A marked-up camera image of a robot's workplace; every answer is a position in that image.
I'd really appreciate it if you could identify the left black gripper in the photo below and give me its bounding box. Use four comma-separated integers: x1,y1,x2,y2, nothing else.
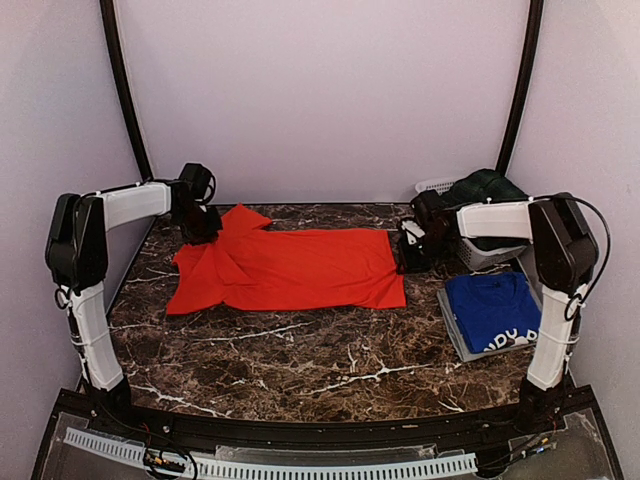
172,202,222,244

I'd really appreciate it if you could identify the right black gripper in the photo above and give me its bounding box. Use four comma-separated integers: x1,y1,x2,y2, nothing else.
397,230,457,273

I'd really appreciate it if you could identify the red t-shirt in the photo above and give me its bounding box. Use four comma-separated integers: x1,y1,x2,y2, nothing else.
166,205,407,316

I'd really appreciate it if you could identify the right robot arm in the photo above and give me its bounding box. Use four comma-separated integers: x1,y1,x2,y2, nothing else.
398,190,611,391

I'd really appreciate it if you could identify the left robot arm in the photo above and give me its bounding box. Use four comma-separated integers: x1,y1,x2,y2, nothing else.
45,174,222,395

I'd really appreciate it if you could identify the white laundry basket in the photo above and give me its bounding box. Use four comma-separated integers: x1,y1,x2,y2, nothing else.
415,178,528,271

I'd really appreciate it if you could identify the blue printed t-shirt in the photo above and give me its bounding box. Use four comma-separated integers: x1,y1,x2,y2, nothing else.
444,272,544,353

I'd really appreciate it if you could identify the dark green plaid garment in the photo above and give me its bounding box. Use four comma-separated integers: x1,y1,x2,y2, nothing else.
441,169,528,207

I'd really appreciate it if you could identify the grey folded garment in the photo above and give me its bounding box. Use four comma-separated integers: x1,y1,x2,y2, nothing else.
436,272,546,364

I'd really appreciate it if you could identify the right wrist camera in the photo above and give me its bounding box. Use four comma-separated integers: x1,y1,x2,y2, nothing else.
410,189,450,229

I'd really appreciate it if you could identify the white slotted cable duct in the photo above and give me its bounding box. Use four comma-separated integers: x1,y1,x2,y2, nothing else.
63,427,478,480

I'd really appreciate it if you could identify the black front rail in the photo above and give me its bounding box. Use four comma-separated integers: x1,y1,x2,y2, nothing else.
89,394,561,454

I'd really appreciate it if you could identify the left black frame post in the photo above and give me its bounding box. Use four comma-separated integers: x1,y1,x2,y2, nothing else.
99,0,154,181

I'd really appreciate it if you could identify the black frame post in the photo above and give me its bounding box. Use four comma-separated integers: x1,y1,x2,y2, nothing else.
99,0,154,181
495,0,544,176

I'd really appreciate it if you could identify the right black frame post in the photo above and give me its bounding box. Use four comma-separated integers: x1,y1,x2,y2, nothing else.
495,0,544,176

